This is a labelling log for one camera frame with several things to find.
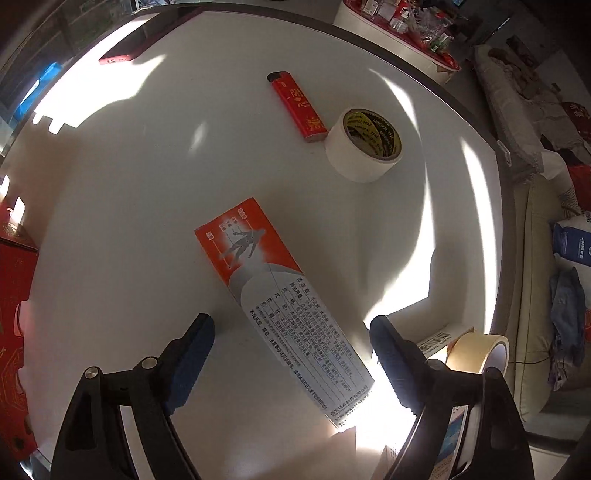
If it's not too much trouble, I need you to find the red lighter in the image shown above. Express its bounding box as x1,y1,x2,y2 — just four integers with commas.
267,70,328,143

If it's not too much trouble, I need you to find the blue denim cloth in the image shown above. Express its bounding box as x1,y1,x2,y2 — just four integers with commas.
549,267,588,391

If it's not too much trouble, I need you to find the red cushion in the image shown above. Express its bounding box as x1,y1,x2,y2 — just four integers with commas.
561,100,591,139

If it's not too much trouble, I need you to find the beige tape roll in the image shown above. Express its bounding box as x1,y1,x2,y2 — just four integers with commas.
444,332,510,377

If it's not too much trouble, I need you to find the red cardboard box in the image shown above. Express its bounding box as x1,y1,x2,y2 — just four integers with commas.
0,203,40,462

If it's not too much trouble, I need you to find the blue white bag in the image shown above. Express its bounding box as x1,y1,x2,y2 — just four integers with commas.
551,211,591,268

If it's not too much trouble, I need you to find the white tape roll black core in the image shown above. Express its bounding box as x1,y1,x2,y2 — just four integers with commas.
324,107,402,184

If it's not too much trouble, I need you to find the white barcode medicine box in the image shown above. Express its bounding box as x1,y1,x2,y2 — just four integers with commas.
417,325,475,357

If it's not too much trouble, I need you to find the beige sofa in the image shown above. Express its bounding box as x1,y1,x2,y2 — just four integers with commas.
473,44,591,416

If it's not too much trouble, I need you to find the red smartphone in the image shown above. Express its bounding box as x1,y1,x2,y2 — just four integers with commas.
98,25,155,66

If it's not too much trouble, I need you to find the blue white medicine box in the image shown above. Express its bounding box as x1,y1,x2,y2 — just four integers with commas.
385,405,468,480

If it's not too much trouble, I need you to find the blue plastic stool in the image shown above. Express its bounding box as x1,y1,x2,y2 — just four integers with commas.
13,61,63,121

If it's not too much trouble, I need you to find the orange white long medicine box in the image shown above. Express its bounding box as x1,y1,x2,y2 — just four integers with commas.
194,198,376,429

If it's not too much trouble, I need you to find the red round coffee table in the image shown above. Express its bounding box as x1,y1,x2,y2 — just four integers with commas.
339,0,462,75

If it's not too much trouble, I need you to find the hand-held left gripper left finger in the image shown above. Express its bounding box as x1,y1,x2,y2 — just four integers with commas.
51,313,215,480

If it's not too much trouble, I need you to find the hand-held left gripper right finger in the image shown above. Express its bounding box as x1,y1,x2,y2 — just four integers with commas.
369,315,534,480

